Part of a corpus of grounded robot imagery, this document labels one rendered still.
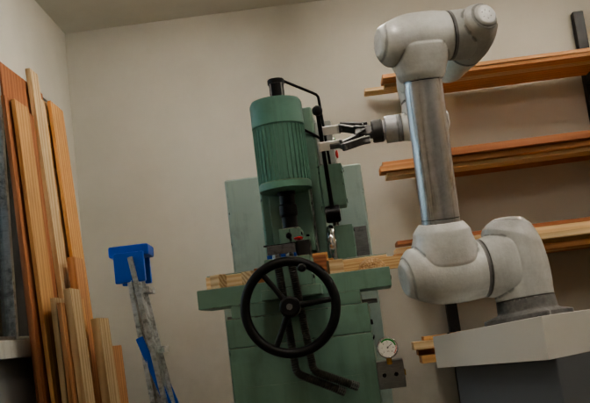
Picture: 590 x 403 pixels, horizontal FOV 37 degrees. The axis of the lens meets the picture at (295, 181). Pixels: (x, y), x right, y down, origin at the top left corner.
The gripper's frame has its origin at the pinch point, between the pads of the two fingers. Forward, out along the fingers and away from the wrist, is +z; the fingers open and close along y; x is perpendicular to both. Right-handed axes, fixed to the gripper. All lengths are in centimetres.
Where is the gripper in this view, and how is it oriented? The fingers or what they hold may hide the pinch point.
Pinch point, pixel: (321, 139)
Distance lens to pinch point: 291.3
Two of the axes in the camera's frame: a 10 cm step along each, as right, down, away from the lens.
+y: 0.1, -4.1, 9.1
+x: -1.5, -9.0, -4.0
